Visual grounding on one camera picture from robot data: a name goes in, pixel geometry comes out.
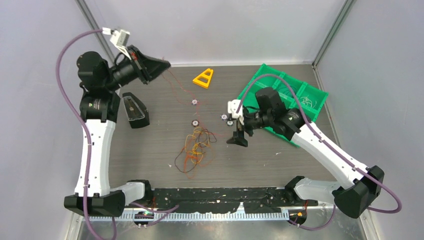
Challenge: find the blue wire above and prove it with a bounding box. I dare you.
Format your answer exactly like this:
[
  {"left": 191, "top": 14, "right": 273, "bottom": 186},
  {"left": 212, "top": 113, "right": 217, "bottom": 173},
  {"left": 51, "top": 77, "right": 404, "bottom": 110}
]
[{"left": 276, "top": 82, "right": 299, "bottom": 99}]

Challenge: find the brown round token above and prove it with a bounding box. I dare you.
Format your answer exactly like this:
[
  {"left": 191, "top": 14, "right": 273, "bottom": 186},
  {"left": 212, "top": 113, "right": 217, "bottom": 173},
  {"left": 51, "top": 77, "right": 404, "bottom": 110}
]
[{"left": 191, "top": 120, "right": 199, "bottom": 127}]

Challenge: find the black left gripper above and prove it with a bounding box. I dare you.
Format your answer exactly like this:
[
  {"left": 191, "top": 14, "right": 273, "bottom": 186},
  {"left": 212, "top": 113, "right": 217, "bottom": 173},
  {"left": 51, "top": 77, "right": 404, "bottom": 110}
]
[{"left": 103, "top": 44, "right": 170, "bottom": 91}]

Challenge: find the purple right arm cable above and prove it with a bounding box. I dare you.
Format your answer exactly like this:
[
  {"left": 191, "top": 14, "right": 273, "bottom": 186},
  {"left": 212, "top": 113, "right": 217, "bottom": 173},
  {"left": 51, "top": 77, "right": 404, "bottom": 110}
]
[{"left": 235, "top": 73, "right": 403, "bottom": 232}]

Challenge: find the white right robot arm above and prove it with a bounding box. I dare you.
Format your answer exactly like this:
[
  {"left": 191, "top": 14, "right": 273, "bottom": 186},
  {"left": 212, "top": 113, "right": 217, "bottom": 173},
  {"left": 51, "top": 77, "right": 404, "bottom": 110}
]
[{"left": 227, "top": 87, "right": 385, "bottom": 219}]

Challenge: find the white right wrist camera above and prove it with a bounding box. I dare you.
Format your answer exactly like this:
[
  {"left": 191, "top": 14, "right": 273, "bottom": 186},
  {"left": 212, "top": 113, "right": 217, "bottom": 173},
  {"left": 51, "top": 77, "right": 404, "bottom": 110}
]
[{"left": 227, "top": 99, "right": 244, "bottom": 124}]

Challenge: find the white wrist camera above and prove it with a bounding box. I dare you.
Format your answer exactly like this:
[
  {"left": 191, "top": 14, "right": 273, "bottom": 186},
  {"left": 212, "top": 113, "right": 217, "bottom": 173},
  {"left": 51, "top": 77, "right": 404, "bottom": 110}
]
[
  {"left": 227, "top": 99, "right": 244, "bottom": 124},
  {"left": 101, "top": 27, "right": 131, "bottom": 59}
]

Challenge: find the yellow triangular plastic piece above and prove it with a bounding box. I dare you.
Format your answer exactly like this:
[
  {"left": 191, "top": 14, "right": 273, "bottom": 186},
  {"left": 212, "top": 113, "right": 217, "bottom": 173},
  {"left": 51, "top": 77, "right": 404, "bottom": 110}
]
[{"left": 192, "top": 68, "right": 214, "bottom": 89}]

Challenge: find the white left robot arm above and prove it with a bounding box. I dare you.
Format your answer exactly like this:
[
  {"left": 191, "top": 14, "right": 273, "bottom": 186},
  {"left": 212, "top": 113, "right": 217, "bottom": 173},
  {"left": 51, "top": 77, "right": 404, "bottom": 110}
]
[{"left": 63, "top": 45, "right": 171, "bottom": 217}]

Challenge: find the white wire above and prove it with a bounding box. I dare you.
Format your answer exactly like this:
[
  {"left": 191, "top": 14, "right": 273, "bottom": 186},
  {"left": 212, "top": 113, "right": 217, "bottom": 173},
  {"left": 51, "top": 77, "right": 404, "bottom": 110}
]
[{"left": 299, "top": 96, "right": 318, "bottom": 110}]

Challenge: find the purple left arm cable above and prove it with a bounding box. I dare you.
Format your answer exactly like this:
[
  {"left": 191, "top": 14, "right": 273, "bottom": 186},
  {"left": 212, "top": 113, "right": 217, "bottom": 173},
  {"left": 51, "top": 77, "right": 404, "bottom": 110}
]
[{"left": 55, "top": 29, "right": 180, "bottom": 240}]

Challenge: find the red wire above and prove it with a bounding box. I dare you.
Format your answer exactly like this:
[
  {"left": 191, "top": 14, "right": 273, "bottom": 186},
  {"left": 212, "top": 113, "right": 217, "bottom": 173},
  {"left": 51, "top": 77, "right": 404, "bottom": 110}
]
[{"left": 160, "top": 56, "right": 238, "bottom": 138}]

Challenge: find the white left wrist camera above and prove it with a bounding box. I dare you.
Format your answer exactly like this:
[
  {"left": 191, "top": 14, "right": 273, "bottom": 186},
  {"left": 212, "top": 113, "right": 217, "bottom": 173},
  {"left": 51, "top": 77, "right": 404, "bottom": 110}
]
[{"left": 101, "top": 27, "right": 131, "bottom": 59}]

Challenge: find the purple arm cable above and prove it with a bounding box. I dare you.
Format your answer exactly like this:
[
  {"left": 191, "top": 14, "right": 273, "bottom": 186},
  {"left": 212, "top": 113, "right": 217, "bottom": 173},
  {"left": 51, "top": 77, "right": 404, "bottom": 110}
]
[
  {"left": 235, "top": 73, "right": 403, "bottom": 232},
  {"left": 55, "top": 29, "right": 180, "bottom": 240}
]

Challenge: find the green compartment bin tray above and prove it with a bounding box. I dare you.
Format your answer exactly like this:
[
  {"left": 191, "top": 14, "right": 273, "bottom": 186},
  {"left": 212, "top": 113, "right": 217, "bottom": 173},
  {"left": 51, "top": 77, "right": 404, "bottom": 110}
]
[{"left": 236, "top": 63, "right": 329, "bottom": 148}]

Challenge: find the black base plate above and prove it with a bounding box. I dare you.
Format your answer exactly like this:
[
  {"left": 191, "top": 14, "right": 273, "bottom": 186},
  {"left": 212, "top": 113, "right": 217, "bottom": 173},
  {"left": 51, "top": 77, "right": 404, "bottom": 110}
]
[{"left": 135, "top": 186, "right": 318, "bottom": 214}]

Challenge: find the round token middle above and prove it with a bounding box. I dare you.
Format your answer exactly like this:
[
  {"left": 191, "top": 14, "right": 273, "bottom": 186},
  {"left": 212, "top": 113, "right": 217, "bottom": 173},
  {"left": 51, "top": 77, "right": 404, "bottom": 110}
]
[{"left": 220, "top": 114, "right": 228, "bottom": 121}]

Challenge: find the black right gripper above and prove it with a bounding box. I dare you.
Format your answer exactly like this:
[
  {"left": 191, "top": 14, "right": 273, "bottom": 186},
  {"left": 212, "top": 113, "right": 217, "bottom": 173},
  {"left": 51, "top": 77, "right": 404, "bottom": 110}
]
[{"left": 227, "top": 109, "right": 273, "bottom": 147}]

